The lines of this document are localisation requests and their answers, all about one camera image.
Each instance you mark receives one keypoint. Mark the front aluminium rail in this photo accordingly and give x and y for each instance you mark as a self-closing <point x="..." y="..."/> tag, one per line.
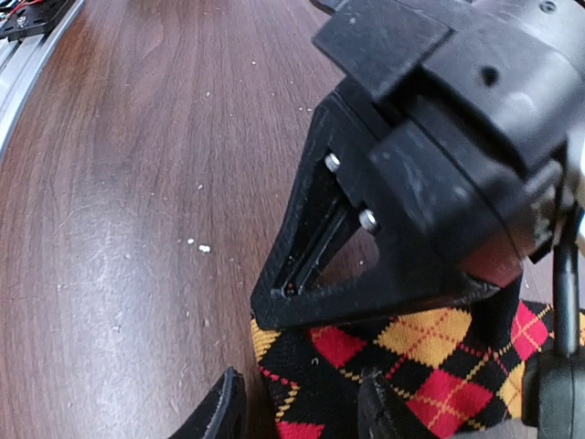
<point x="21" y="63"/>

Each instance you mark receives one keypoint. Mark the black argyle sock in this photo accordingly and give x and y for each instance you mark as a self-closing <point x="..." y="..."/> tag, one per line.
<point x="437" y="362"/>

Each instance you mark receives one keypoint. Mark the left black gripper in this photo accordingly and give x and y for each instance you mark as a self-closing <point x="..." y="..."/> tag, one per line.
<point x="498" y="86"/>

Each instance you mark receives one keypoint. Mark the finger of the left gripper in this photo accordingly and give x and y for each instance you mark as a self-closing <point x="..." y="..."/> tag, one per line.
<point x="358" y="173"/>

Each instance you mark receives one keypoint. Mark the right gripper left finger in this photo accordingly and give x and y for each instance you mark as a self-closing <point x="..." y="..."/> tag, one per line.
<point x="222" y="414"/>

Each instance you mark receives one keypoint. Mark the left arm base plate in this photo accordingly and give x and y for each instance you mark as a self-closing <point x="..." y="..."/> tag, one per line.
<point x="32" y="18"/>

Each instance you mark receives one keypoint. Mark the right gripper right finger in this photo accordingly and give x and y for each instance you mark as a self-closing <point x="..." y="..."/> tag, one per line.
<point x="382" y="414"/>

